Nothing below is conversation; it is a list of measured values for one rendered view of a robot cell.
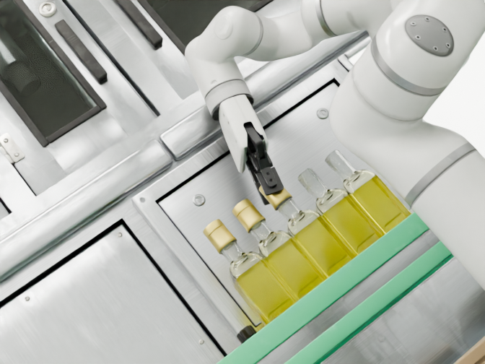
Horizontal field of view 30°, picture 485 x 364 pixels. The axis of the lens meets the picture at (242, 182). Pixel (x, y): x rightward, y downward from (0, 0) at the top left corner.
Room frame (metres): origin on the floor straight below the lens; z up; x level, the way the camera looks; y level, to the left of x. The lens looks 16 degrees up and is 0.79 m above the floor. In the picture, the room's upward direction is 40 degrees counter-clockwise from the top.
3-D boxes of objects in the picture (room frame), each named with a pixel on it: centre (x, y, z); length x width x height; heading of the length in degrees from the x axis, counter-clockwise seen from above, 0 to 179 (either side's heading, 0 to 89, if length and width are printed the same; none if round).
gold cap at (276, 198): (1.40, -0.03, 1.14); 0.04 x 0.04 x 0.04
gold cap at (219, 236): (1.37, 0.08, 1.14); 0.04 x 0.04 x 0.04
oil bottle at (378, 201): (1.44, -0.14, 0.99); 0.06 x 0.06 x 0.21; 17
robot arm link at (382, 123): (0.98, -0.18, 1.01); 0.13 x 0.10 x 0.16; 40
